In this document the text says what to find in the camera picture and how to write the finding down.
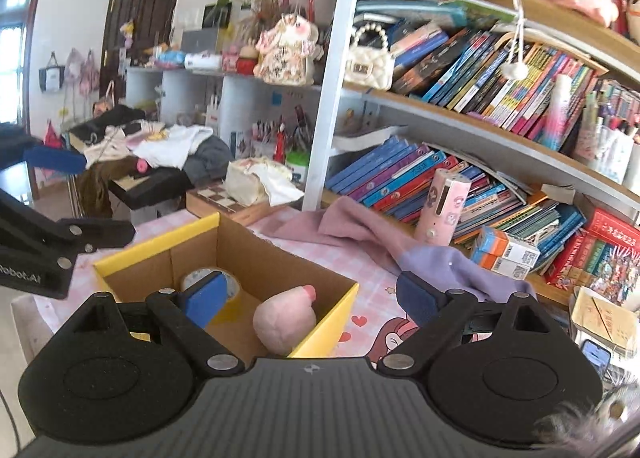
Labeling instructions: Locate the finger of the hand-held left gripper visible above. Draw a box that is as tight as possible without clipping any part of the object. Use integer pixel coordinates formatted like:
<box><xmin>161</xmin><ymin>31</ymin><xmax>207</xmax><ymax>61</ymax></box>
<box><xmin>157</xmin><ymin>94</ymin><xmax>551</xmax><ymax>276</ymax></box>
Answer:
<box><xmin>0</xmin><ymin>124</ymin><xmax>88</xmax><ymax>176</ymax></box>
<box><xmin>0</xmin><ymin>188</ymin><xmax>137</xmax><ymax>261</ymax></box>

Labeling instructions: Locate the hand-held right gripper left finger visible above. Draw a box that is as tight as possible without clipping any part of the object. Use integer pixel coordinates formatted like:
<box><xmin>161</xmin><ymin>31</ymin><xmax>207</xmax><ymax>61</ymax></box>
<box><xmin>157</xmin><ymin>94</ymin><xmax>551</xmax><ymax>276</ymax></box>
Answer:
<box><xmin>50</xmin><ymin>272</ymin><xmax>246</xmax><ymax>379</ymax></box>

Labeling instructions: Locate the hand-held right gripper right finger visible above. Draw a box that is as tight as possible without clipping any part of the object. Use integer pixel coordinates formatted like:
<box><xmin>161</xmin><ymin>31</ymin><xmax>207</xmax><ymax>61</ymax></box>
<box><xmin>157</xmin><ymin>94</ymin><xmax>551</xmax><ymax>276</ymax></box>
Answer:
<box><xmin>376</xmin><ymin>271</ymin><xmax>576</xmax><ymax>379</ymax></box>

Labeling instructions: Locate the clear tape roll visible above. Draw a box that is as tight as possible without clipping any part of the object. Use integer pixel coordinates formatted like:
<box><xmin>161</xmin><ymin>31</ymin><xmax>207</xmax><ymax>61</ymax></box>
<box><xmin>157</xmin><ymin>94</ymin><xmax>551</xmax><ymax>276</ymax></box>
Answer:
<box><xmin>180</xmin><ymin>266</ymin><xmax>242</xmax><ymax>311</ymax></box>

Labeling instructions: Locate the pink plush toy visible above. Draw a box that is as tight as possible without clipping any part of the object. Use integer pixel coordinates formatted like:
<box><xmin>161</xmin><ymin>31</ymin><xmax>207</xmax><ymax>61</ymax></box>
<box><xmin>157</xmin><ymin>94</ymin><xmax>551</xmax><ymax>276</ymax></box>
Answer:
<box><xmin>252</xmin><ymin>284</ymin><xmax>318</xmax><ymax>356</ymax></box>

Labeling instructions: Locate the yellow cardboard box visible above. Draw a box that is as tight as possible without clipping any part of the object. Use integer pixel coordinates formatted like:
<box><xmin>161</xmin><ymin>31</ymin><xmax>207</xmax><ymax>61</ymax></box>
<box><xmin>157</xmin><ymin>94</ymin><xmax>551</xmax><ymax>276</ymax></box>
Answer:
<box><xmin>92</xmin><ymin>212</ymin><xmax>360</xmax><ymax>359</ymax></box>

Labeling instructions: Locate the pink printed table mat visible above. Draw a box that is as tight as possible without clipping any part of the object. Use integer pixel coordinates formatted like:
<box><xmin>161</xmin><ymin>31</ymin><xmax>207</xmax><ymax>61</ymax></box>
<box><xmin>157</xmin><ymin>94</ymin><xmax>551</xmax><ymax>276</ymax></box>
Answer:
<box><xmin>10</xmin><ymin>208</ymin><xmax>506</xmax><ymax>374</ymax></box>

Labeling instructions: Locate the hanging tote bag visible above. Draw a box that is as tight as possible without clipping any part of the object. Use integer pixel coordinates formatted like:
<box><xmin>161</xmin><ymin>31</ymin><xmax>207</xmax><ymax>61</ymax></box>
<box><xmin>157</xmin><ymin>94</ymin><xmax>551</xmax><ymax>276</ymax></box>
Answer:
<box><xmin>40</xmin><ymin>52</ymin><xmax>67</xmax><ymax>93</ymax></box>

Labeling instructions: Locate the orange white small box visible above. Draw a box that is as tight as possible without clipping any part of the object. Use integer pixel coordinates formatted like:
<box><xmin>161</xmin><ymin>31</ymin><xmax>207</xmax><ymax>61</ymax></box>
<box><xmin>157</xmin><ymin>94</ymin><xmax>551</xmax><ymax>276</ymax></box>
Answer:
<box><xmin>469</xmin><ymin>250</ymin><xmax>535</xmax><ymax>281</ymax></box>
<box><xmin>472</xmin><ymin>227</ymin><xmax>542</xmax><ymax>265</ymax></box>

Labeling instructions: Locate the pink purple cloth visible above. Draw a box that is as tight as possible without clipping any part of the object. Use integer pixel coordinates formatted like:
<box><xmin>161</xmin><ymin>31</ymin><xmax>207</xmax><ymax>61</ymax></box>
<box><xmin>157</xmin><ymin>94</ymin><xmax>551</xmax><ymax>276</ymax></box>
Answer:
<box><xmin>257</xmin><ymin>195</ymin><xmax>538</xmax><ymax>303</ymax></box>

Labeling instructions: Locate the wooden chessboard box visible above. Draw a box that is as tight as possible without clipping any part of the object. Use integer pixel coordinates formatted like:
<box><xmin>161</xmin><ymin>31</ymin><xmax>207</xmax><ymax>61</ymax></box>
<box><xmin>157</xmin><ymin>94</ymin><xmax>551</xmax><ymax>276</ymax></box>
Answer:
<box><xmin>186</xmin><ymin>181</ymin><xmax>291</xmax><ymax>227</ymax></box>

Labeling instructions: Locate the white shirt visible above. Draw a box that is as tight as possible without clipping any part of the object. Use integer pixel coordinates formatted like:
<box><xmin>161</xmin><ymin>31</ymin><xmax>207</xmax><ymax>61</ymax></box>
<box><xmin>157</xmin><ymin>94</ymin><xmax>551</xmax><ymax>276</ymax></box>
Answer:
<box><xmin>132</xmin><ymin>125</ymin><xmax>215</xmax><ymax>170</ymax></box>

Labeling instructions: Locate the grey garment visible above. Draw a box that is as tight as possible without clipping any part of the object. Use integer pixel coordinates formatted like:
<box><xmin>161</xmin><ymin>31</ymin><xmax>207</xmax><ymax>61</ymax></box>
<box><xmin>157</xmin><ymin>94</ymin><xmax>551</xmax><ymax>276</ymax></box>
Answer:
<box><xmin>182</xmin><ymin>135</ymin><xmax>235</xmax><ymax>185</ymax></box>

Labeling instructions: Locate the cloth tissue pack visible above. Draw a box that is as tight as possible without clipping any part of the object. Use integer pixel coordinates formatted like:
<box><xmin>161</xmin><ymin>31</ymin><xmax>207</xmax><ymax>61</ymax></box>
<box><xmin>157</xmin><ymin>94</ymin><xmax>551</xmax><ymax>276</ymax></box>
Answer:
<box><xmin>225</xmin><ymin>157</ymin><xmax>305</xmax><ymax>207</ymax></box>

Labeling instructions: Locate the row of blue books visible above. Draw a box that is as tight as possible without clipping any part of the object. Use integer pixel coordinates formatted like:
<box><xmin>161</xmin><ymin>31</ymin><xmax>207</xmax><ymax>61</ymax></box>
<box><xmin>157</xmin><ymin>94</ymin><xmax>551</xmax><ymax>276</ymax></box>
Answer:
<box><xmin>325</xmin><ymin>135</ymin><xmax>587</xmax><ymax>259</ymax></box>

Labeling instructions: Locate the green lid jar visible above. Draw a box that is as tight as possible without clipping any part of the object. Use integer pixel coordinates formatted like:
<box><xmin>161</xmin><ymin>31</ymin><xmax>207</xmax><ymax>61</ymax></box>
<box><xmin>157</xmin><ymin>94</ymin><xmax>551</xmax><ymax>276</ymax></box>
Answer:
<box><xmin>286</xmin><ymin>150</ymin><xmax>311</xmax><ymax>185</ymax></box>

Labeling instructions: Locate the red figurine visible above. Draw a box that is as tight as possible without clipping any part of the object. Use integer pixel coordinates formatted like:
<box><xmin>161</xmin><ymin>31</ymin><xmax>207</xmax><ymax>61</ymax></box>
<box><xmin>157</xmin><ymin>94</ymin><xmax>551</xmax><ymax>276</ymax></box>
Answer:
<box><xmin>273</xmin><ymin>124</ymin><xmax>288</xmax><ymax>165</ymax></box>

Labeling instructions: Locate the colourful printed red box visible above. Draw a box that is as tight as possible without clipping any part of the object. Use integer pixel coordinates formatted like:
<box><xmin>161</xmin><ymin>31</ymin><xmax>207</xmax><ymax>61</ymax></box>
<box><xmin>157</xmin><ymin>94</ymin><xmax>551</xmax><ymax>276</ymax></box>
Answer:
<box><xmin>545</xmin><ymin>233</ymin><xmax>640</xmax><ymax>299</ymax></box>

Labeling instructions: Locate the dark wooden door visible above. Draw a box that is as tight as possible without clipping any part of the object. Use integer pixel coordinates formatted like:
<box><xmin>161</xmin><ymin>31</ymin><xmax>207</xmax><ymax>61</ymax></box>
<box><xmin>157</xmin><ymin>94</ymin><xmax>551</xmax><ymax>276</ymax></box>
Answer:
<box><xmin>100</xmin><ymin>0</ymin><xmax>193</xmax><ymax>88</ymax></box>

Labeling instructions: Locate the stack of books and papers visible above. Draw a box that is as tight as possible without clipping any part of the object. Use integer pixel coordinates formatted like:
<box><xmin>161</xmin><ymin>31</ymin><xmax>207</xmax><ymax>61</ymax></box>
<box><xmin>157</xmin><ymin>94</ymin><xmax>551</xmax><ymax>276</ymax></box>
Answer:
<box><xmin>570</xmin><ymin>285</ymin><xmax>640</xmax><ymax>355</ymax></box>

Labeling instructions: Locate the smartphone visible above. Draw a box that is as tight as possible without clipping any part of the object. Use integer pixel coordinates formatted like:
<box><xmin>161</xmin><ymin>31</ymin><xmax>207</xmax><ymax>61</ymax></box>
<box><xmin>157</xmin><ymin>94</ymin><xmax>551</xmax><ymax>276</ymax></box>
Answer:
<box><xmin>580</xmin><ymin>339</ymin><xmax>613</xmax><ymax>382</ymax></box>

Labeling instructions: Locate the white storage shelf unit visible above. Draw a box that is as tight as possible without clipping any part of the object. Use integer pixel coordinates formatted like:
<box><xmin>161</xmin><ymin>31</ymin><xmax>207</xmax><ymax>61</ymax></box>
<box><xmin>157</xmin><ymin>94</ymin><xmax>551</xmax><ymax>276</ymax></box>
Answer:
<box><xmin>125</xmin><ymin>65</ymin><xmax>323</xmax><ymax>151</ymax></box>

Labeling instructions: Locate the grey fuzzy cloth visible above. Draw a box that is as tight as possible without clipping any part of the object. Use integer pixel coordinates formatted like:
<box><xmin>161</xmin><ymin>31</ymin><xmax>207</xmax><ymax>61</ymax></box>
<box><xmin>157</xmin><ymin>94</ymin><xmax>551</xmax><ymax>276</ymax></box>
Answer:
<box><xmin>534</xmin><ymin>400</ymin><xmax>640</xmax><ymax>458</ymax></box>

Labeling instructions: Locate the red book box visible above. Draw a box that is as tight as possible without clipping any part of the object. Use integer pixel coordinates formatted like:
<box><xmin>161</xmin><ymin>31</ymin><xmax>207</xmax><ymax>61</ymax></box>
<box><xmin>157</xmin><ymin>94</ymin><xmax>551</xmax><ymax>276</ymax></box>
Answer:
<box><xmin>582</xmin><ymin>208</ymin><xmax>640</xmax><ymax>261</ymax></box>

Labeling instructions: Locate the pink gradient bottle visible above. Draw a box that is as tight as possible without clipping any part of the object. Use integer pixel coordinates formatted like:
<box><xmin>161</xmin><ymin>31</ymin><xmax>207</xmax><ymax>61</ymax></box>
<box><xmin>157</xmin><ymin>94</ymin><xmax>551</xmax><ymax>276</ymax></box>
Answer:
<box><xmin>537</xmin><ymin>74</ymin><xmax>586</xmax><ymax>152</ymax></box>

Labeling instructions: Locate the row of colourful paperback books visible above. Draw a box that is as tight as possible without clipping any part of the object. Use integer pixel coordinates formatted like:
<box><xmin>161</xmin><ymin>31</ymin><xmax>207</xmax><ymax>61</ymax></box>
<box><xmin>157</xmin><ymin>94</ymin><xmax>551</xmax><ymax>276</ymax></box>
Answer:
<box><xmin>392</xmin><ymin>22</ymin><xmax>610</xmax><ymax>151</ymax></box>

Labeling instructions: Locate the white quilted handbag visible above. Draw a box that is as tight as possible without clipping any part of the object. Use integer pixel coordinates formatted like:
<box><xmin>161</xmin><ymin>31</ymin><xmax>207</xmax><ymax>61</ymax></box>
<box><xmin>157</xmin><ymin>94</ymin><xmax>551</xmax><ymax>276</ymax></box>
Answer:
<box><xmin>345</xmin><ymin>22</ymin><xmax>396</xmax><ymax>91</ymax></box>

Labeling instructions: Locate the white pen holder with pens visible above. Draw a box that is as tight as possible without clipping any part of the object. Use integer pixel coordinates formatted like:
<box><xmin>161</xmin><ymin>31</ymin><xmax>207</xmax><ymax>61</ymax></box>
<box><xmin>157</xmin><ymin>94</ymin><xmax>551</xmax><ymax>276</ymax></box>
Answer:
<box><xmin>570</xmin><ymin>80</ymin><xmax>640</xmax><ymax>185</ymax></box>

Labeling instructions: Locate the wooden bookshelf with white posts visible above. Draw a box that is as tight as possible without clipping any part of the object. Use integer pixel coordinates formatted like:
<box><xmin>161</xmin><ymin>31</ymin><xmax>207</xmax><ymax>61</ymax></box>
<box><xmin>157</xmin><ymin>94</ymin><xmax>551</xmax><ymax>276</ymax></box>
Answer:
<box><xmin>302</xmin><ymin>0</ymin><xmax>640</xmax><ymax>311</ymax></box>

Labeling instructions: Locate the floral patterned bag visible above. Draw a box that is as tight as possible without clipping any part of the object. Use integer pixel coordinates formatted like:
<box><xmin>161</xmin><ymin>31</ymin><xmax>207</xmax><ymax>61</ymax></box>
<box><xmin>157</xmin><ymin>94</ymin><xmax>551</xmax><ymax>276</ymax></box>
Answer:
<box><xmin>254</xmin><ymin>15</ymin><xmax>323</xmax><ymax>87</ymax></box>

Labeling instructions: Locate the dried flower bouquet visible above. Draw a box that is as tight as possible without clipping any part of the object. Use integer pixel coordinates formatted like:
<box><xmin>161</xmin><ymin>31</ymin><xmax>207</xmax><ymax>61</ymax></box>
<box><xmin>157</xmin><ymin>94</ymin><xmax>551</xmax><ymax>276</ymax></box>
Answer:
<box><xmin>232</xmin><ymin>0</ymin><xmax>295</xmax><ymax>44</ymax></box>

